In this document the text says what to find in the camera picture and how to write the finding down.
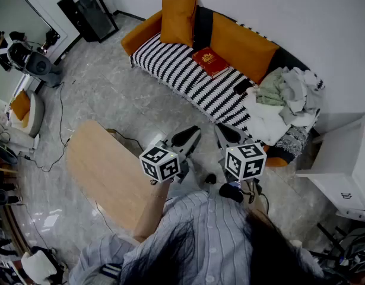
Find black phone in holder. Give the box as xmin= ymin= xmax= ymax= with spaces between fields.
xmin=219 ymin=182 xmax=245 ymax=204

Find orange and striped sofa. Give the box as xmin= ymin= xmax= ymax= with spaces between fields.
xmin=130 ymin=6 xmax=325 ymax=136

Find black glass cabinet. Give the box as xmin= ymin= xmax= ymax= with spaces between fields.
xmin=56 ymin=0 xmax=119 ymax=43

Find person's left forearm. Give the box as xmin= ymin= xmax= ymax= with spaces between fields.
xmin=134 ymin=176 xmax=174 ymax=243

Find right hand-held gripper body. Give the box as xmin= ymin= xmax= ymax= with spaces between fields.
xmin=220 ymin=141 xmax=268 ymax=184

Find black metal stand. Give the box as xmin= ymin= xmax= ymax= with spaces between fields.
xmin=317 ymin=223 xmax=365 ymax=281

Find white cabinet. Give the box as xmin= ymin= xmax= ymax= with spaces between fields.
xmin=296 ymin=111 xmax=365 ymax=222

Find person's grey trousers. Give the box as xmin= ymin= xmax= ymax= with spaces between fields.
xmin=182 ymin=156 xmax=212 ymax=193

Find white cloth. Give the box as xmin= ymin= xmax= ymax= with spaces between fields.
xmin=246 ymin=87 xmax=293 ymax=147

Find grey patterned throw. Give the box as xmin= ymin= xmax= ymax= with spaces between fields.
xmin=275 ymin=125 xmax=309 ymax=160

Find person's right forearm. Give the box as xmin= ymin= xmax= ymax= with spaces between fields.
xmin=253 ymin=182 xmax=269 ymax=216

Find red book with gold print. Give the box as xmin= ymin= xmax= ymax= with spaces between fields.
xmin=191 ymin=46 xmax=230 ymax=80

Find light wooden table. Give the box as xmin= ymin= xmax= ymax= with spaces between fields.
xmin=65 ymin=119 xmax=171 ymax=243

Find long black floor cable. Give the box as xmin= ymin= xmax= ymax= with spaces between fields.
xmin=20 ymin=81 xmax=73 ymax=173

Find grey armchair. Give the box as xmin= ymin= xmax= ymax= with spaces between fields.
xmin=4 ymin=89 xmax=46 ymax=157

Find person's striped shirt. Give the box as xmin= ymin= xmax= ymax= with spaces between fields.
xmin=68 ymin=190 xmax=325 ymax=285

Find grey round fan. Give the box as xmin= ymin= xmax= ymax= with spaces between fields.
xmin=7 ymin=40 xmax=64 ymax=88

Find black floor fan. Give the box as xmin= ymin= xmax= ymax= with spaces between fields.
xmin=0 ymin=143 xmax=19 ymax=166

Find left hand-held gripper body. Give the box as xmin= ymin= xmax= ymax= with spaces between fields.
xmin=139 ymin=140 xmax=191 ymax=185

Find long orange cushion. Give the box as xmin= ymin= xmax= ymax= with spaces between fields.
xmin=210 ymin=11 xmax=280 ymax=85

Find green cloth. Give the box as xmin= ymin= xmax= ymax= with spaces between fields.
xmin=256 ymin=66 xmax=290 ymax=106

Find tall orange cushion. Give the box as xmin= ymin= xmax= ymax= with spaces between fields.
xmin=160 ymin=0 xmax=199 ymax=48

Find black cable by table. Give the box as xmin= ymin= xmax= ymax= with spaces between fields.
xmin=106 ymin=128 xmax=145 ymax=154

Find small orange cushion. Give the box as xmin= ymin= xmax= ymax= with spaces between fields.
xmin=10 ymin=90 xmax=31 ymax=121

